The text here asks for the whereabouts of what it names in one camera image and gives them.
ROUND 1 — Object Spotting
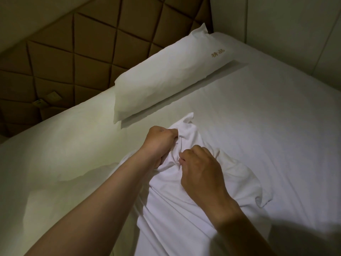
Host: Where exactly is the person's left forearm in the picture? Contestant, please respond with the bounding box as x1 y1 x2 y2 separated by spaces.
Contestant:
25 149 156 256

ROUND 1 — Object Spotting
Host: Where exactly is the white pillow with embroidery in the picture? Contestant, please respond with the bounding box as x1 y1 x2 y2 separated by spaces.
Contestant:
113 23 236 124

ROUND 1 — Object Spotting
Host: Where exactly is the beige wall switch panel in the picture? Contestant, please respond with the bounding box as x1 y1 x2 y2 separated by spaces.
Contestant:
32 90 63 107

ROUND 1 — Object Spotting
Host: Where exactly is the person's left hand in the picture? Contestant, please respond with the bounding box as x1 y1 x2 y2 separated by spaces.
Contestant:
139 126 178 169

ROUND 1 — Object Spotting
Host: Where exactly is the person's right forearm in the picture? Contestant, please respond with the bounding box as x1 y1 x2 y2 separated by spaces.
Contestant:
213 202 277 256

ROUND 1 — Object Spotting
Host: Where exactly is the brown quilted headboard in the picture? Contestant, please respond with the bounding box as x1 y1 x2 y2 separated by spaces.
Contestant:
0 0 213 139

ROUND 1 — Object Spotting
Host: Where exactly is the white bed sheet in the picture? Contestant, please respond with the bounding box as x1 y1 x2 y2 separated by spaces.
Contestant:
0 32 341 256

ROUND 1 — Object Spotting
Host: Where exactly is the person's right hand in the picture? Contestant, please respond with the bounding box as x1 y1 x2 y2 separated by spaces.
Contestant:
178 145 236 227

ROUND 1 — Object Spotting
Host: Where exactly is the white pillowcase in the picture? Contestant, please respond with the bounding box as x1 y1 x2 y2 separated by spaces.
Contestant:
110 112 275 256

